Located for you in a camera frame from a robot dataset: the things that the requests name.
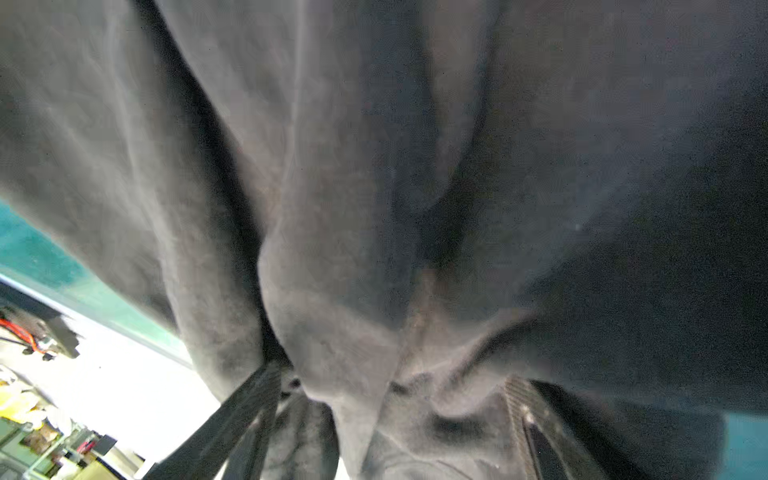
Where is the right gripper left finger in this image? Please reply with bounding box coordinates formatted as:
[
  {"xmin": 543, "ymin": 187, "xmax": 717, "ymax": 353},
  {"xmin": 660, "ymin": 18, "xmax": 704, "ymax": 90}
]
[{"xmin": 145, "ymin": 361, "xmax": 281, "ymax": 480}]

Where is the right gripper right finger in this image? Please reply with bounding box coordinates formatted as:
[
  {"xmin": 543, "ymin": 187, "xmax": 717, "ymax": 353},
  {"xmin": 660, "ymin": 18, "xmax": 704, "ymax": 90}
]
[{"xmin": 503, "ymin": 376, "xmax": 607, "ymax": 480}]

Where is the black t shirt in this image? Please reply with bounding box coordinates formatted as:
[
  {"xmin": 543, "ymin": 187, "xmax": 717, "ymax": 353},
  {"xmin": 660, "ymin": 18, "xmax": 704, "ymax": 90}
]
[{"xmin": 1, "ymin": 1, "xmax": 767, "ymax": 479}]

